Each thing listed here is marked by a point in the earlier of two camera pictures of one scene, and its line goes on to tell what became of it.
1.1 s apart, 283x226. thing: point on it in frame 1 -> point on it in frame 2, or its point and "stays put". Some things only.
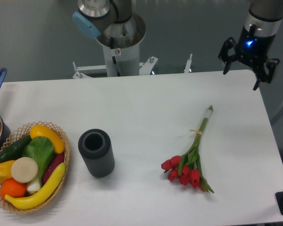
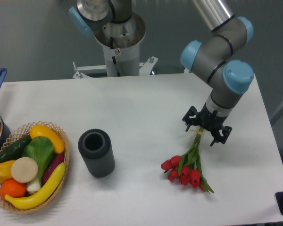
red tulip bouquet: x=187 y=168 stays put
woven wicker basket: x=17 y=136 stays put
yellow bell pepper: x=2 y=171 stays put
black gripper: x=253 y=50 -> x=209 y=119
